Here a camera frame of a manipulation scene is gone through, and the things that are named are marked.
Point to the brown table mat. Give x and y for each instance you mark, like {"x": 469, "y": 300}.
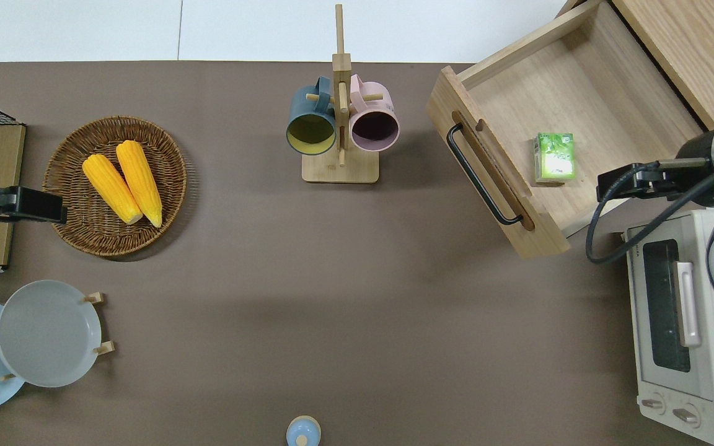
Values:
{"x": 270, "y": 279}

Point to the small blue round bell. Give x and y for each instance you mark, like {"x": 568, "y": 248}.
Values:
{"x": 303, "y": 430}

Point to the yellow corn cob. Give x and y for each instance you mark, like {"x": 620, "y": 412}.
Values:
{"x": 109, "y": 186}
{"x": 140, "y": 179}

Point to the white toaster oven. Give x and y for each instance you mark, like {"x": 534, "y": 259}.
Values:
{"x": 713, "y": 396}

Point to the light wooden drawer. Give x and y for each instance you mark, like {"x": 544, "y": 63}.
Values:
{"x": 580, "y": 93}

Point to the grey plate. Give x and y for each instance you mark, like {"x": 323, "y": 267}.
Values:
{"x": 47, "y": 334}

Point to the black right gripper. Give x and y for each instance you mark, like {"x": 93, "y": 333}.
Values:
{"x": 698, "y": 176}

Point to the wooden mug tree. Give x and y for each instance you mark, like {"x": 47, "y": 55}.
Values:
{"x": 339, "y": 170}

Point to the wooden dish rack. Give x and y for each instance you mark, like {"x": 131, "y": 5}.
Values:
{"x": 104, "y": 348}

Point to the brown wicker basket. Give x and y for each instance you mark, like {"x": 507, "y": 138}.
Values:
{"x": 84, "y": 229}

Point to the light wooden cabinet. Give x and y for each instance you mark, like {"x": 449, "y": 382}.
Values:
{"x": 691, "y": 49}

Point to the small green carton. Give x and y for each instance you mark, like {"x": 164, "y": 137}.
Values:
{"x": 555, "y": 158}

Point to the pink mug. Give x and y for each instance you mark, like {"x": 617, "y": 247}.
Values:
{"x": 374, "y": 127}

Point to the dark blue mug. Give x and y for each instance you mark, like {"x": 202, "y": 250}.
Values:
{"x": 310, "y": 133}

